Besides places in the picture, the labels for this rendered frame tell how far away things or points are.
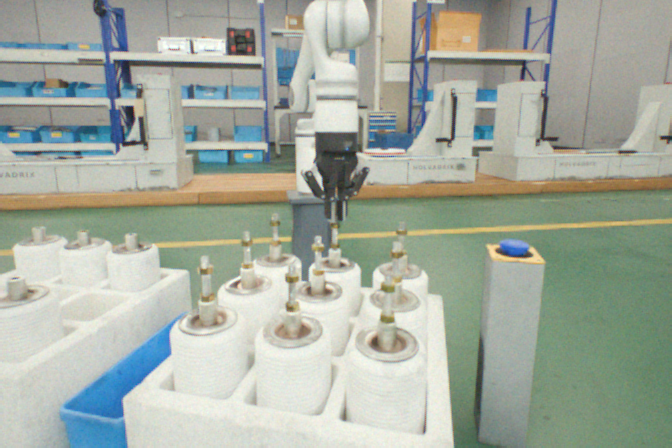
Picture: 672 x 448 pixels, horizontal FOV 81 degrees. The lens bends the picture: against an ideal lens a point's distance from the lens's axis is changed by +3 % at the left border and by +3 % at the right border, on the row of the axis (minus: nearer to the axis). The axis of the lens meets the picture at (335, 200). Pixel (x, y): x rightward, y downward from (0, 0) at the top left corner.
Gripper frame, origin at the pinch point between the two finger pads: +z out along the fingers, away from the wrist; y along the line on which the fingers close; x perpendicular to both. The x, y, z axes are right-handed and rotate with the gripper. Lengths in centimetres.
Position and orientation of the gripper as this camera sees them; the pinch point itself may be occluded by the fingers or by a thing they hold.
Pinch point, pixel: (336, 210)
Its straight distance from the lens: 69.8
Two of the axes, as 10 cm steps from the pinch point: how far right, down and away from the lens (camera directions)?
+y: 8.8, -0.9, 4.7
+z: 0.0, 9.8, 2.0
